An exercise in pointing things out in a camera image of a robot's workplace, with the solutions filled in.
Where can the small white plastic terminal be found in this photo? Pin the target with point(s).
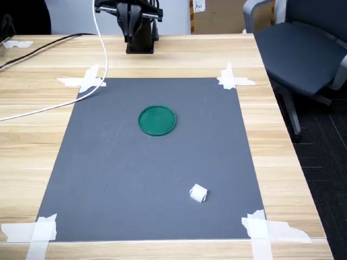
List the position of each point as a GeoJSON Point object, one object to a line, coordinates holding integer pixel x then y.
{"type": "Point", "coordinates": [198, 192]}

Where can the black table clamp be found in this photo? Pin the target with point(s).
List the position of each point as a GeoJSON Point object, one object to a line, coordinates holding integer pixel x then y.
{"type": "Point", "coordinates": [155, 32]}

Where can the dark grey mat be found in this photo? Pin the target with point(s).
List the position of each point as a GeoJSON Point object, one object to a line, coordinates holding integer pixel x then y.
{"type": "Point", "coordinates": [135, 176]}

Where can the round green lid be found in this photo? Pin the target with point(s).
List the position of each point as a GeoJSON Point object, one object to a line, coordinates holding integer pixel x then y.
{"type": "Point", "coordinates": [157, 120]}

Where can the dark grey office chair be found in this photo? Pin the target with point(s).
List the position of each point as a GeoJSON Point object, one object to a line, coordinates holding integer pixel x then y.
{"type": "Point", "coordinates": [298, 54]}

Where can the brown cardboard box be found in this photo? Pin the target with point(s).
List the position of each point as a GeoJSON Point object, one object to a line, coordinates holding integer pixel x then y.
{"type": "Point", "coordinates": [217, 19]}

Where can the white tape patch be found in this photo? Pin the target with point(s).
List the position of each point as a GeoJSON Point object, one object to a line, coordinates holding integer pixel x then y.
{"type": "Point", "coordinates": [229, 80]}
{"type": "Point", "coordinates": [40, 230]}
{"type": "Point", "coordinates": [257, 230]}
{"type": "Point", "coordinates": [89, 81]}

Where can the white paper label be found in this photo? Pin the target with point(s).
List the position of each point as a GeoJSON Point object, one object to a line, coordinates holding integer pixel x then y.
{"type": "Point", "coordinates": [198, 6]}

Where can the crumpled white tape scrap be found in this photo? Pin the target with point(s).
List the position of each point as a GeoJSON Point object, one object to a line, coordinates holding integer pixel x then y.
{"type": "Point", "coordinates": [16, 44]}

